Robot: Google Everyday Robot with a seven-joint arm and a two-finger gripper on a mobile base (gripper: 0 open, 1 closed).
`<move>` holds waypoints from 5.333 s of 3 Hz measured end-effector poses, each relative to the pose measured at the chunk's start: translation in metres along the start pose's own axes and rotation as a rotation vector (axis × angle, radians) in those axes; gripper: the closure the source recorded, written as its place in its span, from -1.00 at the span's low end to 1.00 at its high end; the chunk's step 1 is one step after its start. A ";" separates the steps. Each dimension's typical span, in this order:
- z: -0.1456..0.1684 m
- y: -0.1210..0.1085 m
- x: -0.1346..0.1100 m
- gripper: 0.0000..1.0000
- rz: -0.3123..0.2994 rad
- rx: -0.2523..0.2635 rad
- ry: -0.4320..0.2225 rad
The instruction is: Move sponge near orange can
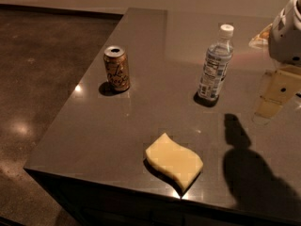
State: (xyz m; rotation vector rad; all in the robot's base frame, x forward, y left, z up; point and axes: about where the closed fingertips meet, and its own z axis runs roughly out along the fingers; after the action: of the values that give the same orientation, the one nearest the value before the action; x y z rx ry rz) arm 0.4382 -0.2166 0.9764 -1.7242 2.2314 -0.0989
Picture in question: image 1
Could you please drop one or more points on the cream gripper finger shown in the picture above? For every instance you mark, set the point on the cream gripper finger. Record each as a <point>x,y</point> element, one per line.
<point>261,40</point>
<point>282,85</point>

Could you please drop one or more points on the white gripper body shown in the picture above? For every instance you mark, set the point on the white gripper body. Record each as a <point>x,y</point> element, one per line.
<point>287,37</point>

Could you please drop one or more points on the yellow wavy sponge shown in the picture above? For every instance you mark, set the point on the yellow wavy sponge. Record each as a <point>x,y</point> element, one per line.
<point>176,162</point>

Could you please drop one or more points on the orange LaCroix can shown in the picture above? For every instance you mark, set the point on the orange LaCroix can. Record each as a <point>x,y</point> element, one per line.
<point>117,68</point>

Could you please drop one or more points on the clear plastic water bottle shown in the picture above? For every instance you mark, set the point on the clear plastic water bottle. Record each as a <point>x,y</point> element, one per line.
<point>217,60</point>

